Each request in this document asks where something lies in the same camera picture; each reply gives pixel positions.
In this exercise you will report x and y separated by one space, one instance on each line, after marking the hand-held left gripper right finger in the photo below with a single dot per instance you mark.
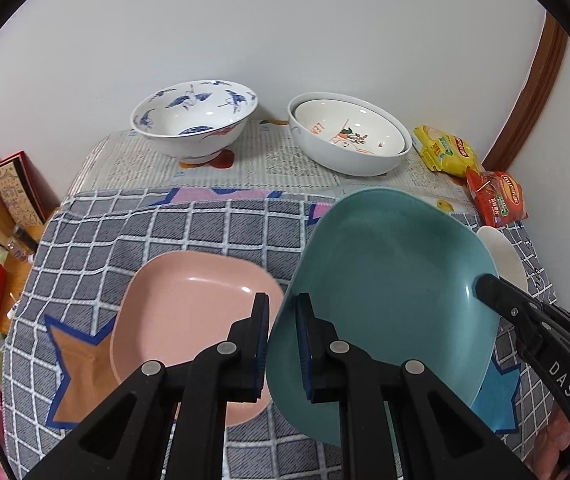
304 330

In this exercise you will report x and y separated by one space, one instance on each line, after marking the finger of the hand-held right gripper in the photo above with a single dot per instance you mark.
502 297

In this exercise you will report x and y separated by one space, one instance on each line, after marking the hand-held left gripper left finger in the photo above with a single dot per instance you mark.
262 320

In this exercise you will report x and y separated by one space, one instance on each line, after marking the teal square plate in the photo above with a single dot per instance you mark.
390 280

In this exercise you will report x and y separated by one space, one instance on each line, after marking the white plate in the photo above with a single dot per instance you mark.
504 255

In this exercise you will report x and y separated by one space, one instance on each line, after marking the pink square plate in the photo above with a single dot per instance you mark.
190 300

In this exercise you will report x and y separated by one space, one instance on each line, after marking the red snack packet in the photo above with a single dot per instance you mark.
500 200

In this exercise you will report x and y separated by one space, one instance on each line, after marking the grey checked cloth with stars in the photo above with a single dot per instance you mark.
190 232

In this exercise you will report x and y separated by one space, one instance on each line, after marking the white printed table cover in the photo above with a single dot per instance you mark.
275 167

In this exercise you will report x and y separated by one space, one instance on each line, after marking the yellow snack packet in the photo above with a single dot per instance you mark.
442 150

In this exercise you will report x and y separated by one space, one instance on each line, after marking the large plain white bowl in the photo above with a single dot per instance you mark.
347 164

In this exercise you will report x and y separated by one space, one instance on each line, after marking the blue patterned white bowl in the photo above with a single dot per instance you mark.
195 132

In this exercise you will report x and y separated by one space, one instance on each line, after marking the white bowl with orange print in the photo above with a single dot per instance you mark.
360 122

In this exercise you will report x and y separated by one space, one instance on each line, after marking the red box with patterned side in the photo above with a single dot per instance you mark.
17 190

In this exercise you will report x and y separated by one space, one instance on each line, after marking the brown wooden door frame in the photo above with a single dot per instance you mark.
540 85

